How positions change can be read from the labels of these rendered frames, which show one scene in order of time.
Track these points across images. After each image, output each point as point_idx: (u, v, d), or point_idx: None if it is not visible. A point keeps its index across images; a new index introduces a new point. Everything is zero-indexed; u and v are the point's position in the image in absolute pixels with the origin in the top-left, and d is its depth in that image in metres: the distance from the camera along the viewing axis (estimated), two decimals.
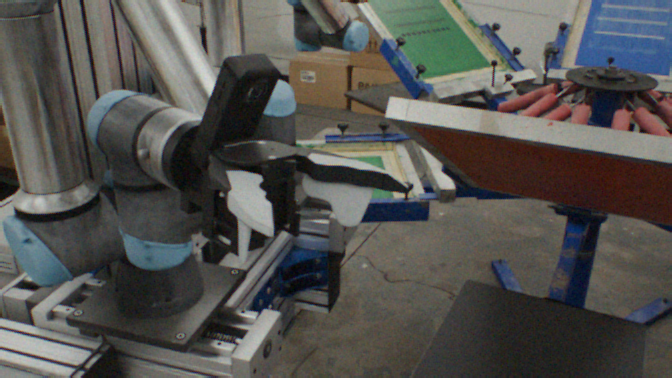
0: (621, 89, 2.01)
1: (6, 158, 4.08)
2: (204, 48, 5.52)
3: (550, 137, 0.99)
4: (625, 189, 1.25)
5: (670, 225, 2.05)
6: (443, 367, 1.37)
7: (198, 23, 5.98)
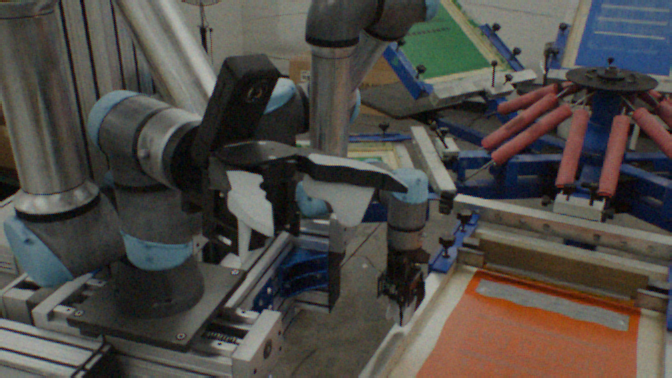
0: (621, 89, 2.01)
1: (6, 158, 4.08)
2: (204, 48, 5.52)
3: None
4: None
5: (670, 225, 2.06)
6: None
7: (198, 23, 5.98)
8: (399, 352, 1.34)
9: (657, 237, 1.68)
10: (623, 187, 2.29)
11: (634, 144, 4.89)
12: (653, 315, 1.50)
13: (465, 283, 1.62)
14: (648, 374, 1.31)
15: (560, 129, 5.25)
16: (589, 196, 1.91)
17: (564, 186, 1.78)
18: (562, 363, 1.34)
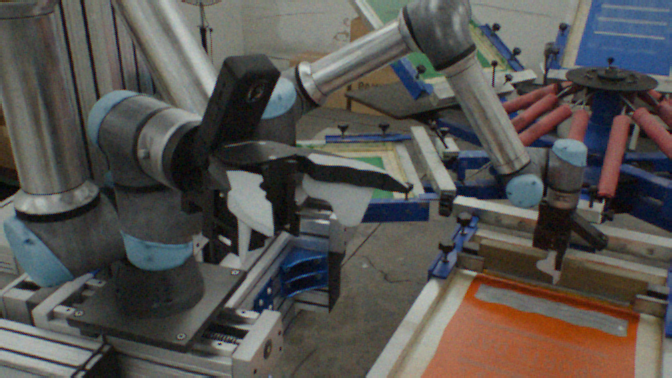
0: (621, 89, 2.01)
1: (6, 158, 4.08)
2: (204, 48, 5.52)
3: None
4: None
5: (670, 225, 2.06)
6: None
7: (198, 23, 5.98)
8: (399, 362, 1.35)
9: (657, 239, 1.68)
10: (623, 187, 2.29)
11: (634, 144, 4.89)
12: (651, 319, 1.51)
13: (464, 288, 1.63)
14: None
15: (560, 129, 5.25)
16: (589, 196, 1.91)
17: None
18: (561, 371, 1.35)
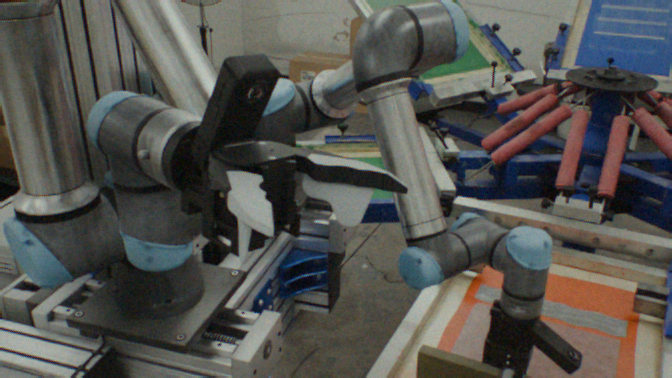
0: (621, 89, 2.01)
1: (6, 158, 4.08)
2: (204, 48, 5.52)
3: None
4: (586, 369, 1.35)
5: (670, 226, 2.06)
6: None
7: (198, 23, 5.98)
8: (398, 362, 1.35)
9: (656, 240, 1.68)
10: (623, 187, 2.29)
11: (634, 144, 4.89)
12: (651, 320, 1.51)
13: (464, 289, 1.63)
14: None
15: (560, 129, 5.25)
16: (589, 197, 1.91)
17: (563, 189, 1.78)
18: None
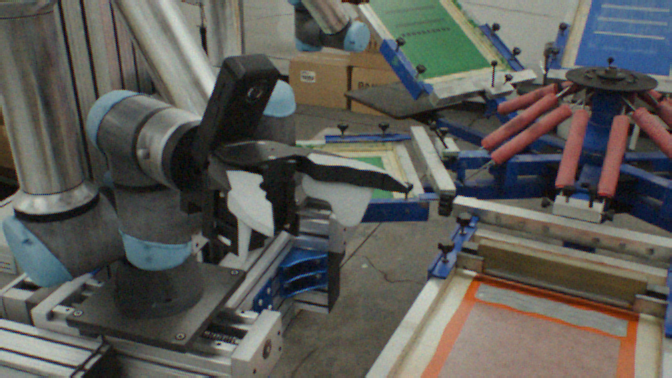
0: (621, 89, 2.01)
1: (6, 158, 4.08)
2: (204, 48, 5.52)
3: None
4: (586, 368, 1.35)
5: (670, 225, 2.05)
6: None
7: (198, 23, 5.98)
8: (398, 362, 1.35)
9: (656, 239, 1.68)
10: (623, 187, 2.29)
11: (634, 144, 4.89)
12: (651, 319, 1.51)
13: (464, 288, 1.63)
14: None
15: (560, 129, 5.25)
16: (589, 196, 1.91)
17: (563, 189, 1.78)
18: None
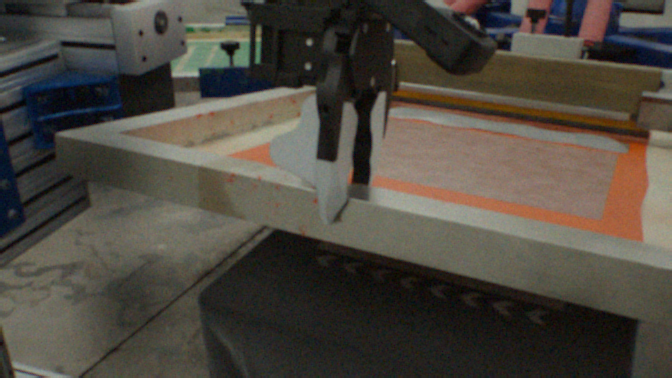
0: None
1: None
2: None
3: (322, 228, 0.47)
4: (557, 168, 0.72)
5: None
6: (291, 254, 0.78)
7: None
8: (200, 129, 0.70)
9: (668, 70, 1.08)
10: None
11: None
12: (668, 146, 0.88)
13: None
14: (671, 186, 0.68)
15: None
16: None
17: (527, 11, 1.20)
18: None
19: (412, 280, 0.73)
